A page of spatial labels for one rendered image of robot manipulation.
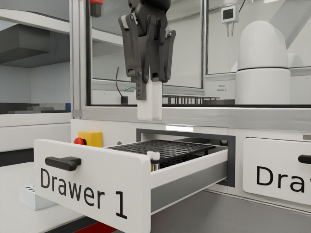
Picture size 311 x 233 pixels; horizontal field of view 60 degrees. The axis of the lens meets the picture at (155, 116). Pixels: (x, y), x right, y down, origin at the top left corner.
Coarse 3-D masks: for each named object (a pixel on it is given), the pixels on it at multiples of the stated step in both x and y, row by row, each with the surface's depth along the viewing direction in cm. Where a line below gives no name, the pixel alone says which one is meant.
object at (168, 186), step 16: (208, 144) 69; (192, 160) 49; (208, 160) 53; (224, 160) 59; (160, 176) 41; (176, 176) 44; (192, 176) 48; (208, 176) 53; (224, 176) 58; (160, 192) 41; (176, 192) 44; (192, 192) 48; (160, 208) 41
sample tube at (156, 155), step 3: (153, 153) 47; (156, 153) 47; (159, 153) 47; (153, 156) 47; (156, 156) 47; (159, 156) 47; (153, 159) 47; (156, 159) 47; (153, 165) 47; (156, 165) 47; (153, 168) 47; (156, 168) 47; (153, 171) 47
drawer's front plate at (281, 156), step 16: (256, 144) 53; (272, 144) 51; (288, 144) 50; (304, 144) 48; (256, 160) 53; (272, 160) 52; (288, 160) 50; (256, 176) 54; (288, 176) 50; (304, 176) 48; (256, 192) 54; (272, 192) 52; (288, 192) 50; (304, 192) 48
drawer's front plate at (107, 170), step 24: (48, 144) 50; (72, 144) 46; (48, 168) 50; (96, 168) 41; (120, 168) 38; (144, 168) 35; (48, 192) 50; (96, 192) 41; (144, 192) 35; (96, 216) 41; (144, 216) 36
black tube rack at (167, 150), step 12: (132, 144) 65; (144, 144) 65; (156, 144) 65; (168, 144) 65; (180, 144) 65; (192, 144) 65; (204, 144) 65; (168, 156) 51; (180, 156) 52; (192, 156) 65
